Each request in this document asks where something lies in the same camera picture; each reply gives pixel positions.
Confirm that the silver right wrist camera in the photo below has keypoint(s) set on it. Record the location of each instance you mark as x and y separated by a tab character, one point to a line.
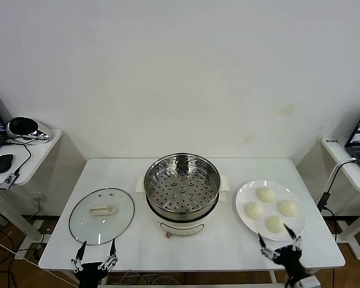
310	281

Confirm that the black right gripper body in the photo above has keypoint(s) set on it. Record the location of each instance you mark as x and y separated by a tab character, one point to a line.
289	259

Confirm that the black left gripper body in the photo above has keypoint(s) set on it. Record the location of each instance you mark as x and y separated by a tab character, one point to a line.
91	270

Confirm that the round glass pot lid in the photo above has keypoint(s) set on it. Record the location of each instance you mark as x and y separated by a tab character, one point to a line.
102	209

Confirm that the round white plate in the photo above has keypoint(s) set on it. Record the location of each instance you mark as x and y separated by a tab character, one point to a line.
249	192

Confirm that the white steamed baozi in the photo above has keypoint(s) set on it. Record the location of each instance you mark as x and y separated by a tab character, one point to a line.
287	208
254	209
274	224
266	194

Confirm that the white side table with label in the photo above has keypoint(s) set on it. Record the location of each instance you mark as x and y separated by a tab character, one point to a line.
336	153

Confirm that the cream electric cooker base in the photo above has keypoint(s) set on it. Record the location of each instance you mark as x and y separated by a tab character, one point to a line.
180	225

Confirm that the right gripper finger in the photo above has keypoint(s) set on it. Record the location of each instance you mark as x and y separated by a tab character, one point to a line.
297	244
268	254

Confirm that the perforated steel steamer basket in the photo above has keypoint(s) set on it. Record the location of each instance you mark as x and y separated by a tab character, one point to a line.
183	192

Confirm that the chrome silver headset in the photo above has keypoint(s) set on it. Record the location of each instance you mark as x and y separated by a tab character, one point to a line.
21	126

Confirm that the grey usb hub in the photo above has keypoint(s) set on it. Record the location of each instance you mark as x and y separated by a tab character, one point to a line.
9	180

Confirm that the black computer mouse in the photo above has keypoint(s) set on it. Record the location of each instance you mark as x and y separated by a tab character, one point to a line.
2	163

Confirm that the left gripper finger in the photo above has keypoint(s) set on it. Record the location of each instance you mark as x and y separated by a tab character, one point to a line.
76	262
111	259

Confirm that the white wall socket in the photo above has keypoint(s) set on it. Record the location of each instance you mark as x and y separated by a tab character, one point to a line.
39	197

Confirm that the white main table frame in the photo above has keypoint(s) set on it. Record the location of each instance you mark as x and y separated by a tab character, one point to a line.
273	277

